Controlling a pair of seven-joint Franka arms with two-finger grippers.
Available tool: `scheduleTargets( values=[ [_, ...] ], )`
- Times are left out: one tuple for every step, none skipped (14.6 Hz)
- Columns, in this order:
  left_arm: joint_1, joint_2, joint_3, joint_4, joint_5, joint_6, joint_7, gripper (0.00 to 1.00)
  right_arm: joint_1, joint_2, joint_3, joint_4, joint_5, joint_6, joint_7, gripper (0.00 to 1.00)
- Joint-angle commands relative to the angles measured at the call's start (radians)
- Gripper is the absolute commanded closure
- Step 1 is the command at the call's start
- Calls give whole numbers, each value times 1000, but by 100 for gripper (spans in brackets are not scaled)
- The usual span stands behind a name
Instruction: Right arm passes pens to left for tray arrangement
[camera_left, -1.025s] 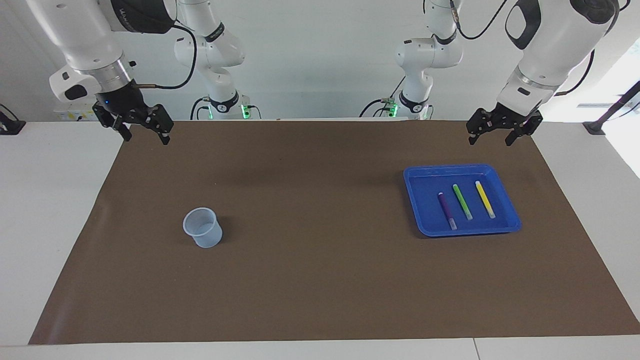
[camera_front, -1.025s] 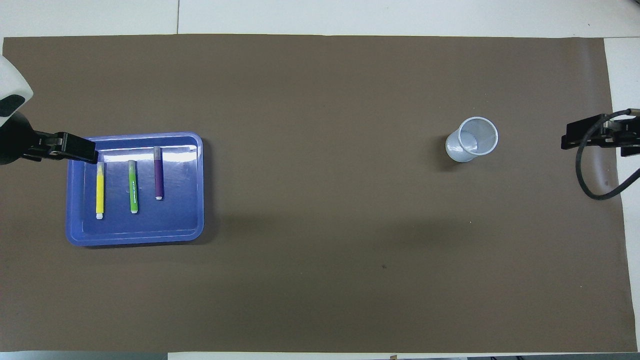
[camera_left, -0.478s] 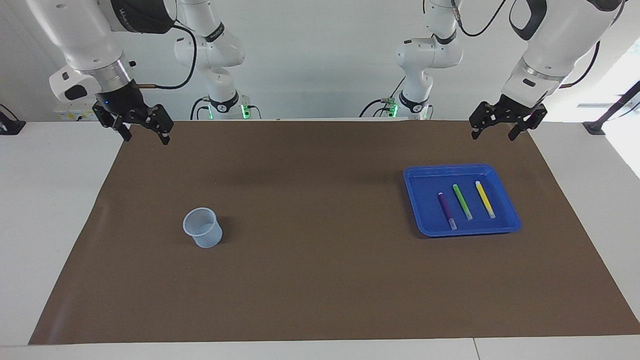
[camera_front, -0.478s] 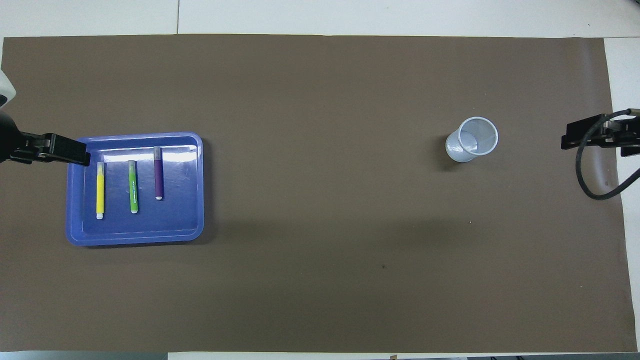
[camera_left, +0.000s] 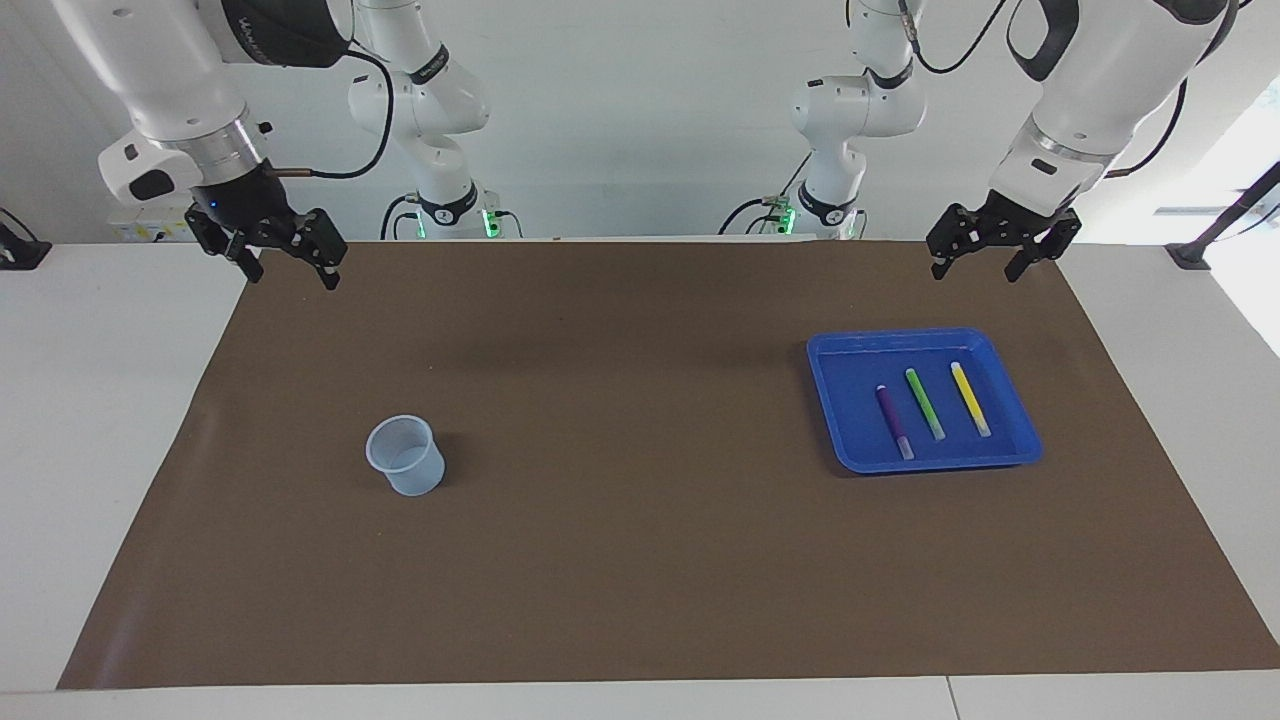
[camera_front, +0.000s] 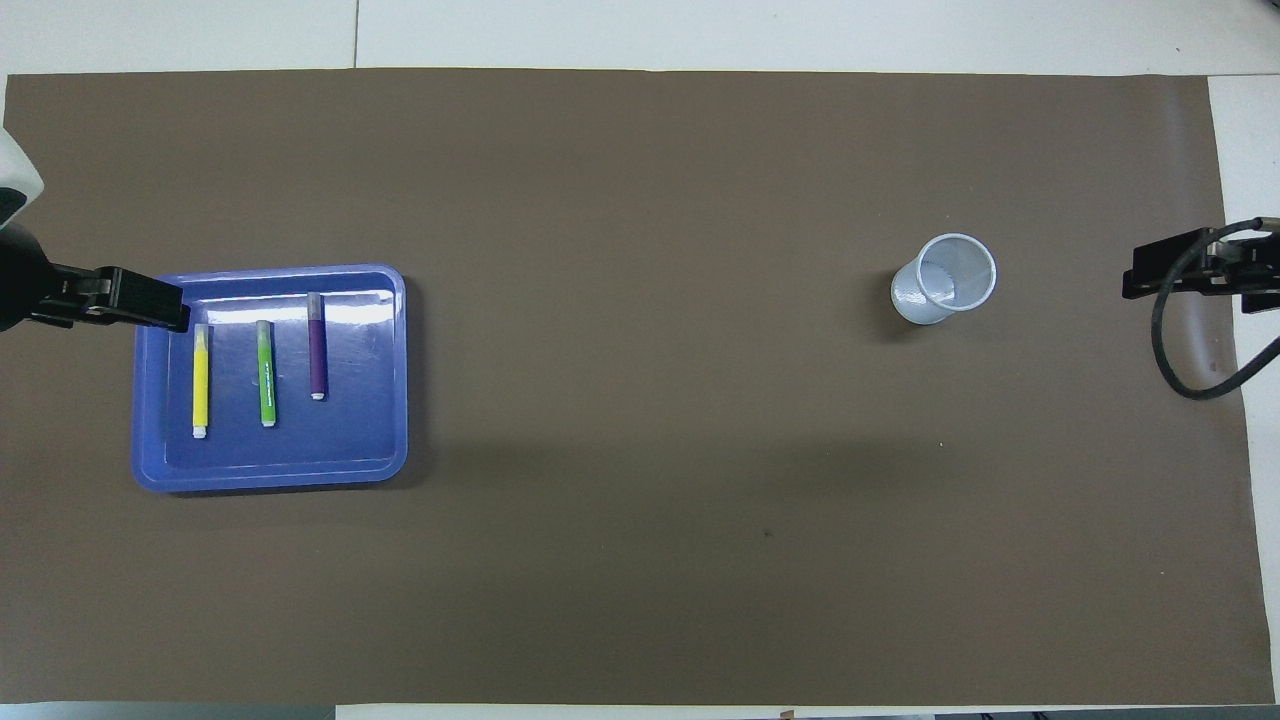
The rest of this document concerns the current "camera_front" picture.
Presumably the brown table mat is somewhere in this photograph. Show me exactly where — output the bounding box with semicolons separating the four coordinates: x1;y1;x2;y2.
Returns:
0;68;1276;706

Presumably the green marker pen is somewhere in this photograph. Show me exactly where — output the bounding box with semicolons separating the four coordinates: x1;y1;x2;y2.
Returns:
256;319;279;429

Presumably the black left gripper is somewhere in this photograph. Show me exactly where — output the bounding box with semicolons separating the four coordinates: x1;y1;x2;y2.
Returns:
0;222;192;335

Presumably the blue plastic tray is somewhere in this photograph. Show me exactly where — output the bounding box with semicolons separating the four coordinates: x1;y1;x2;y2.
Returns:
131;263;411;494

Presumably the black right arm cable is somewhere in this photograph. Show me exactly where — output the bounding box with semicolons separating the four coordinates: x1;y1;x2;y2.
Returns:
1150;217;1280;402

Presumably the clear plastic cup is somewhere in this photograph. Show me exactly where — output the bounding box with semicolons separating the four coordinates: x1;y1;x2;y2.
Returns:
889;232;999;327

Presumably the yellow marker pen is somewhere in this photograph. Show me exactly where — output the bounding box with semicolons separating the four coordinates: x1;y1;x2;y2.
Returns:
191;322;213;441

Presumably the purple marker pen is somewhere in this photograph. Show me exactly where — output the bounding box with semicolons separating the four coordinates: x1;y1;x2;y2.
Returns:
306;291;330;402

